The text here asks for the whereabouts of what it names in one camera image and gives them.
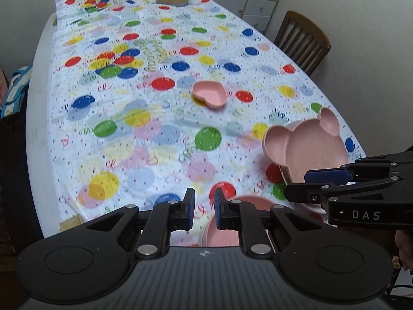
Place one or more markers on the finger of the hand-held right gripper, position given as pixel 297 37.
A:
pixel 364 213
pixel 326 175

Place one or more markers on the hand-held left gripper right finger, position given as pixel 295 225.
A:
pixel 219 210

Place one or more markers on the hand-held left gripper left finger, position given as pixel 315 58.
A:
pixel 190 209

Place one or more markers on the pink round bowl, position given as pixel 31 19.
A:
pixel 222 235

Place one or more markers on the pink bear-shaped plate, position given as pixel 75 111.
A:
pixel 309 148

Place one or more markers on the balloon print tablecloth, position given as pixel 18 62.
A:
pixel 129 168

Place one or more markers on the pink heart-shaped dish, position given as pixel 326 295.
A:
pixel 211 94

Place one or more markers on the tan cardboard piece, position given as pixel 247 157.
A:
pixel 71 223

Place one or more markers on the dark wooden chair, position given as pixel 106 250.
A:
pixel 303 42

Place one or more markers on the white drawer cabinet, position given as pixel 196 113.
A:
pixel 258 9

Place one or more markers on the blue striped cloth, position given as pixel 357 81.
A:
pixel 16 90

